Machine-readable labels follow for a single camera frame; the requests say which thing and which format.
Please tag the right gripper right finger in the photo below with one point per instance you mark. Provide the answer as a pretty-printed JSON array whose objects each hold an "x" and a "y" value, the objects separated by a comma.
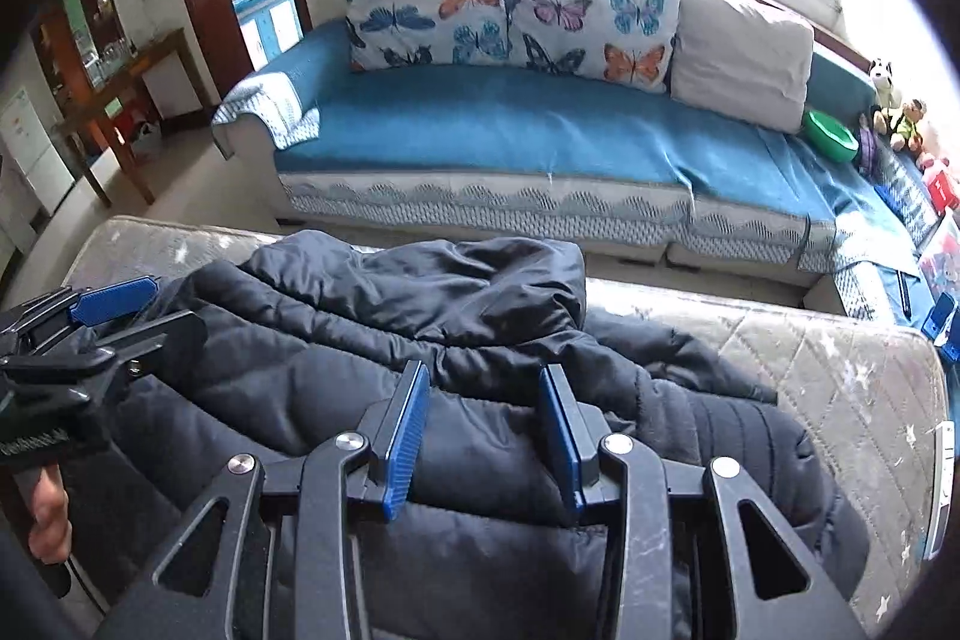
[{"x": 750, "y": 577}]

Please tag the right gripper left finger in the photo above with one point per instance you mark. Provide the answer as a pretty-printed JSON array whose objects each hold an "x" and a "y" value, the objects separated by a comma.
[{"x": 215, "y": 575}]

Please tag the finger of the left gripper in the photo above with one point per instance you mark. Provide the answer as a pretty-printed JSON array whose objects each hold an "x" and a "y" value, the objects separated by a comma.
[
  {"x": 172, "y": 340},
  {"x": 87, "y": 307}
]

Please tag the black puffer down jacket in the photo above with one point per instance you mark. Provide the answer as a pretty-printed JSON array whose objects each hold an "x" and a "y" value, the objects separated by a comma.
[{"x": 305, "y": 333}]

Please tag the person's left hand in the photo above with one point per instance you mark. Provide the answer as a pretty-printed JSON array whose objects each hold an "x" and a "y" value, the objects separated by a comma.
[{"x": 50, "y": 536}]

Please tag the white refrigerator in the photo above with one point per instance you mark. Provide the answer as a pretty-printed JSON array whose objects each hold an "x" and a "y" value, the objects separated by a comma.
[{"x": 33, "y": 152}]

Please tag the grey star quilted mattress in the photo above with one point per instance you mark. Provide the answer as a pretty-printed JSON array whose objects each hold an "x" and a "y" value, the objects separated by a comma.
[{"x": 870, "y": 396}]

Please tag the black remote control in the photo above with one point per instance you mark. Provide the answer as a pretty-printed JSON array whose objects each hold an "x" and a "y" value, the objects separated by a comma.
[{"x": 904, "y": 293}]

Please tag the blue white cabinet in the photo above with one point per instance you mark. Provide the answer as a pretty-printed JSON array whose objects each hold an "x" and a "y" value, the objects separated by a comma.
[{"x": 268, "y": 27}]

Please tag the blue plastic stand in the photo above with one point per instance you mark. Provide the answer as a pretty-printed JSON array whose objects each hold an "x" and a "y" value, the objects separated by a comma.
[{"x": 942, "y": 327}]

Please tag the clear plastic toy bag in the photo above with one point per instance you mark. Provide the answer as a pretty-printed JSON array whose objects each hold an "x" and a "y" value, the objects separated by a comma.
[{"x": 939, "y": 259}]

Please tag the blue covered sofa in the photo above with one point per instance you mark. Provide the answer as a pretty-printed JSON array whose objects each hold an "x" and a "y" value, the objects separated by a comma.
[{"x": 469, "y": 149}]

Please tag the red toy box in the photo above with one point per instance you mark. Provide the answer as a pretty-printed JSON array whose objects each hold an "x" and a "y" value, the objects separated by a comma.
[{"x": 942, "y": 188}]

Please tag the purple small toy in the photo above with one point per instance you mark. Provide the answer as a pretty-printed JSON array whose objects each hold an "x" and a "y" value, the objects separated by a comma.
[{"x": 867, "y": 157}]

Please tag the green plastic basin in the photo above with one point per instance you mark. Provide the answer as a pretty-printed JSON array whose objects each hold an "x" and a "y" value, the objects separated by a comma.
[{"x": 829, "y": 137}]

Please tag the left butterfly print cushion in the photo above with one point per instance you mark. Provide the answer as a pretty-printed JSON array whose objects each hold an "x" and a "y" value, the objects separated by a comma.
[{"x": 410, "y": 33}]

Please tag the butterfly print cushion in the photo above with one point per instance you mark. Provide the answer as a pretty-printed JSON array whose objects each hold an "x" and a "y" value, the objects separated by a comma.
[
  {"x": 410, "y": 33},
  {"x": 624, "y": 42}
]

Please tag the yellow green plush doll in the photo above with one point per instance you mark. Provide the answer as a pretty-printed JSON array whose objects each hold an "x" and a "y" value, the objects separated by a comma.
[{"x": 904, "y": 127}]

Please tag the plain white cushion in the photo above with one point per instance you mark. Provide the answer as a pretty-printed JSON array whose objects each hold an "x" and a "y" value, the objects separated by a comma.
[{"x": 743, "y": 59}]

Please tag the right butterfly print cushion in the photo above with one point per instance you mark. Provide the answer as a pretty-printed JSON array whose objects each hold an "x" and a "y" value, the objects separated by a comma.
[{"x": 624, "y": 42}]

